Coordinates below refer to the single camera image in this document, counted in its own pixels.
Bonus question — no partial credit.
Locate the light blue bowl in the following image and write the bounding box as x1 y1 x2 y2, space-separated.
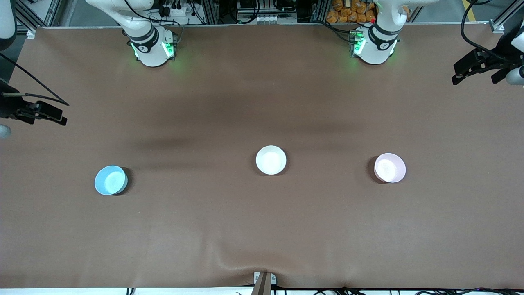
94 165 128 196

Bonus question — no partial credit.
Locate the pink bowl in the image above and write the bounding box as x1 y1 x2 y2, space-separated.
374 153 407 184

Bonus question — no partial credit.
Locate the pile of orange items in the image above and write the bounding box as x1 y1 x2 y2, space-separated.
326 0 377 23

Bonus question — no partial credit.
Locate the white power strip with plugs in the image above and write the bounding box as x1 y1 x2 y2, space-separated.
158 0 193 17

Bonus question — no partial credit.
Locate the brown table cloth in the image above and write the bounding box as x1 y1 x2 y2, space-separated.
0 25 524 289

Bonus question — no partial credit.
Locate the aluminium frame corner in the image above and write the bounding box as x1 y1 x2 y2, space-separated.
489 0 524 34
8 0 62 38

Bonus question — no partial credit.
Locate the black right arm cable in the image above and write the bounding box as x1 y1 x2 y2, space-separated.
0 52 70 107

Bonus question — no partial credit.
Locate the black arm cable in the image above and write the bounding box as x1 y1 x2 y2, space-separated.
0 52 70 107
461 0 516 62

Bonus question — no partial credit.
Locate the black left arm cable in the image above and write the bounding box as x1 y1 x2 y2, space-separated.
461 0 516 62

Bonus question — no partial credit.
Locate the aluminium frame post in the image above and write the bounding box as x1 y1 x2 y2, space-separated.
311 0 330 23
202 0 220 24

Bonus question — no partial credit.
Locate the metal table clamp bracket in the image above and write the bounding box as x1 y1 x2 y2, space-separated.
253 271 277 295

